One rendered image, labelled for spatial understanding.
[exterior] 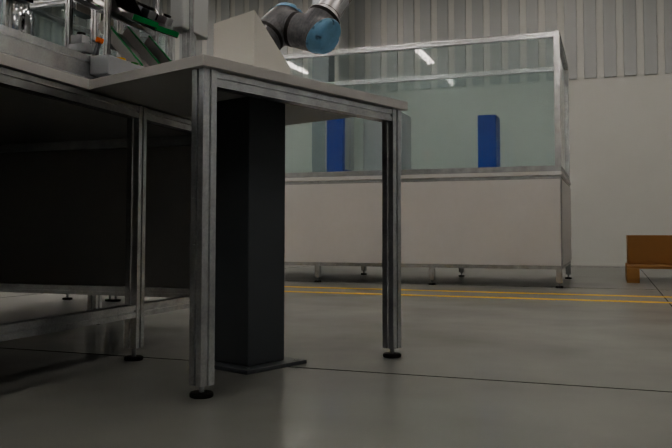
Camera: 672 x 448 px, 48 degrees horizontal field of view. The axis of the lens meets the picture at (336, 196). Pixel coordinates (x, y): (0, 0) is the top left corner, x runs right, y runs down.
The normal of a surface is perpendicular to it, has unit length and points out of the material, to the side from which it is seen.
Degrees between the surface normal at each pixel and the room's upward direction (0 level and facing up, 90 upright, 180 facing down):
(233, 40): 90
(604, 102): 90
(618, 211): 90
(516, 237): 90
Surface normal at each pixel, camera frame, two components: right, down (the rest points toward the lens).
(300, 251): -0.34, -0.05
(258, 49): 0.69, -0.04
